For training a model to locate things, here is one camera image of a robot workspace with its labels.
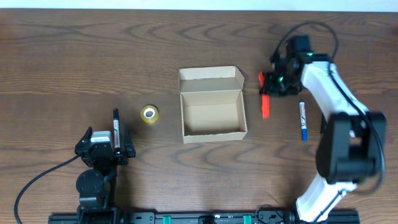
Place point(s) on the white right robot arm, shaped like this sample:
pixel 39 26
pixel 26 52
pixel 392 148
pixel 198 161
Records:
pixel 351 145

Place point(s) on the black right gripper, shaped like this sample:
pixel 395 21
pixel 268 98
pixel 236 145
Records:
pixel 272 83

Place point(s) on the orange utility knife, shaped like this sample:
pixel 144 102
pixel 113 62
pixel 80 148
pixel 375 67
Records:
pixel 265 98

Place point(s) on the black marker pen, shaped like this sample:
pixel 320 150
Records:
pixel 117 143

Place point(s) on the blue marker pen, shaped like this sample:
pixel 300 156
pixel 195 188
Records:
pixel 303 121

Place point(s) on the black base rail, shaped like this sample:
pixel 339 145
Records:
pixel 262 216

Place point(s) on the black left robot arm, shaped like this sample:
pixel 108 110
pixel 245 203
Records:
pixel 97 185

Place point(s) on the yellow tape roll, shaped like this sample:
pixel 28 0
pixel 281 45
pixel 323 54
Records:
pixel 149 114

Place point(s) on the open cardboard box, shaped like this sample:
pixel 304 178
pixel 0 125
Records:
pixel 212 104

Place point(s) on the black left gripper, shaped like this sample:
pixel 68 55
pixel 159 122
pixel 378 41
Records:
pixel 106 152

